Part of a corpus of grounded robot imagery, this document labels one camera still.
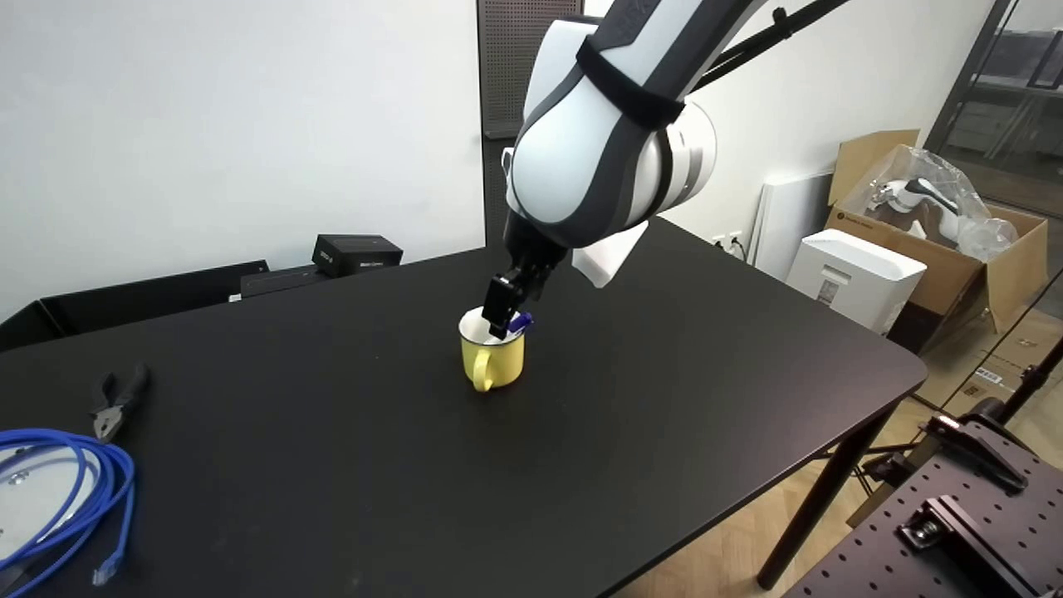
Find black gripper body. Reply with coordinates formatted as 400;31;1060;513
502;214;582;310

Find yellow enamel mug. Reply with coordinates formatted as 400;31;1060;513
455;306;531;395

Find small black box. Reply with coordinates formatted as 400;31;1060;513
307;233;406;282

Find dark grey pillar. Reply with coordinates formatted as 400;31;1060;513
473;0;587;254

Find flat black case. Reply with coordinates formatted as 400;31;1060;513
236;262;336;302

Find white flat panel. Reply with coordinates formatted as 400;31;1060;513
743;168;838;282

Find white boxy device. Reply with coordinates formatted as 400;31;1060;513
782;226;929;340

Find black table leg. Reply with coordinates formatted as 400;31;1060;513
754;402;900;596

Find long black low cabinet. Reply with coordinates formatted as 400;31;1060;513
0;259;272;357

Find black pliers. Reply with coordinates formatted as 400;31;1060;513
90;367;153;444

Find clear plastic bag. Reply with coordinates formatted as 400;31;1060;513
860;142;1018;266

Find dark perforated breadboard plate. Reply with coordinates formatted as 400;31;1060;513
779;413;1063;598

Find open cardboard box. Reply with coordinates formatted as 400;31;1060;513
823;125;1051;336

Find black framed glass door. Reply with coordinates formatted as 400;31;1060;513
920;0;1063;226

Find grey round disc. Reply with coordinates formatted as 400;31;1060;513
0;454;86;571

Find black slanted stand bar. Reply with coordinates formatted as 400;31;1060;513
994;336;1063;432

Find white wall socket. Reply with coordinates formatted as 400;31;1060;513
710;226;751;266

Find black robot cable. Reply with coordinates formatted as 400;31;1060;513
688;0;853;101

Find blue network cable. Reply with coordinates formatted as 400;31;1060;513
0;424;140;598

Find black metal bracket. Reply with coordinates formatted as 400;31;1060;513
892;492;1063;598

